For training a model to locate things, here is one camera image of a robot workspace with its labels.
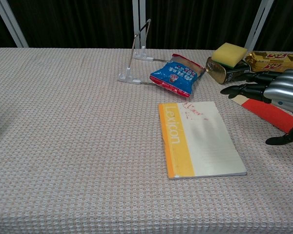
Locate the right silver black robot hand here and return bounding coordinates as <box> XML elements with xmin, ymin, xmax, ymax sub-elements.
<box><xmin>220</xmin><ymin>69</ymin><xmax>293</xmax><ymax>146</ymax></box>

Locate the red beige card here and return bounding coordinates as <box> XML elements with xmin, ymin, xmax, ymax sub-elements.
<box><xmin>229</xmin><ymin>94</ymin><xmax>293</xmax><ymax>143</ymax></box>

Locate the yellow white Lexicon notebook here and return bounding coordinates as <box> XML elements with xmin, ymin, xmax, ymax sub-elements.
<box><xmin>158</xmin><ymin>101</ymin><xmax>248</xmax><ymax>180</ymax></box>

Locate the gold biscuit package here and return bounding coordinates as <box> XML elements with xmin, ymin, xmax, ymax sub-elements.
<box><xmin>244</xmin><ymin>51</ymin><xmax>293</xmax><ymax>74</ymax></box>

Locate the yellow green sponge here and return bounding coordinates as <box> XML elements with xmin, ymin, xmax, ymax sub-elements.
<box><xmin>214</xmin><ymin>42</ymin><xmax>249</xmax><ymax>68</ymax></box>

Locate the gold dark tin can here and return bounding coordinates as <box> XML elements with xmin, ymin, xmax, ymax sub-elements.
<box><xmin>205</xmin><ymin>56</ymin><xmax>251</xmax><ymax>85</ymax></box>

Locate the blue red snack bag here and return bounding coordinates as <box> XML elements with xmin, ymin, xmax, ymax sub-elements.
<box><xmin>149</xmin><ymin>53</ymin><xmax>206</xmax><ymax>98</ymax></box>

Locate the black curtain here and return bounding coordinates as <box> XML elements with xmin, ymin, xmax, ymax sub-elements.
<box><xmin>0</xmin><ymin>0</ymin><xmax>293</xmax><ymax>53</ymax></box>

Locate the beige waffle tablecloth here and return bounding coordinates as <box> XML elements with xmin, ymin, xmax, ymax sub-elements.
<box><xmin>0</xmin><ymin>47</ymin><xmax>293</xmax><ymax>234</ymax></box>

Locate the white frame post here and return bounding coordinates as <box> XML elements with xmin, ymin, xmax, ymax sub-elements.
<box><xmin>0</xmin><ymin>0</ymin><xmax>29</xmax><ymax>48</ymax></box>
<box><xmin>132</xmin><ymin>0</ymin><xmax>147</xmax><ymax>49</ymax></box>
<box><xmin>244</xmin><ymin>0</ymin><xmax>274</xmax><ymax>52</ymax></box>

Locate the metal wire stand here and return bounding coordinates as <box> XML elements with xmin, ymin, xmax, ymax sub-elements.
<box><xmin>117</xmin><ymin>19</ymin><xmax>171</xmax><ymax>86</ymax></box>

